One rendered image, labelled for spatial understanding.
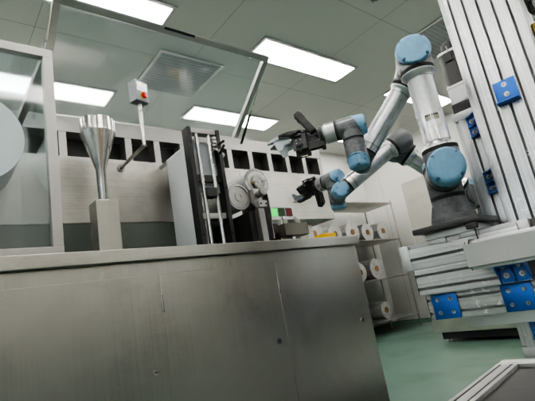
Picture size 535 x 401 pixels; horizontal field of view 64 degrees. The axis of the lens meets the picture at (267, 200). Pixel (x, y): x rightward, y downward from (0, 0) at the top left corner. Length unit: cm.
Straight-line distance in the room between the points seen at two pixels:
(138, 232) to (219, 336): 78
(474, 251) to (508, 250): 9
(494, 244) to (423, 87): 56
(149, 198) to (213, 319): 86
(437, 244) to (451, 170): 28
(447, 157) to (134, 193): 141
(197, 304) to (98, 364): 36
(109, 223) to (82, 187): 35
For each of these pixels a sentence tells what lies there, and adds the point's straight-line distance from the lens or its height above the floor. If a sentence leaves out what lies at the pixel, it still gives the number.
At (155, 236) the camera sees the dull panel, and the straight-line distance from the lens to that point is 214.
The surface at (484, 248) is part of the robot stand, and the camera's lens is 140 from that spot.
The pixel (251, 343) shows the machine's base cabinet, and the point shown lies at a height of 54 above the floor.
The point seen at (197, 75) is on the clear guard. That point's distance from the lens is 234.
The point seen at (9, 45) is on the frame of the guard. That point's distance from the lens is 165.
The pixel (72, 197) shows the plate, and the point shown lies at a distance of 206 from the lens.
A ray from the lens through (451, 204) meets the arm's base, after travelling 156.
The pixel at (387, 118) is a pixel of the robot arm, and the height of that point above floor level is 124.
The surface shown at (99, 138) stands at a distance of 188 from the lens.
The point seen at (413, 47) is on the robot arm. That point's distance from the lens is 159.
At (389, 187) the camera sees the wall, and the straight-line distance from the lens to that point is 706.
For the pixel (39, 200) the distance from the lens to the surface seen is 145.
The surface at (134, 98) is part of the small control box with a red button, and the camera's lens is 199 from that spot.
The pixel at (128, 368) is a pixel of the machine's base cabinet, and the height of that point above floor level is 55.
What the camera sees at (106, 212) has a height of 112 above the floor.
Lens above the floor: 66
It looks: 14 degrees up
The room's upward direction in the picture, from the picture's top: 10 degrees counter-clockwise
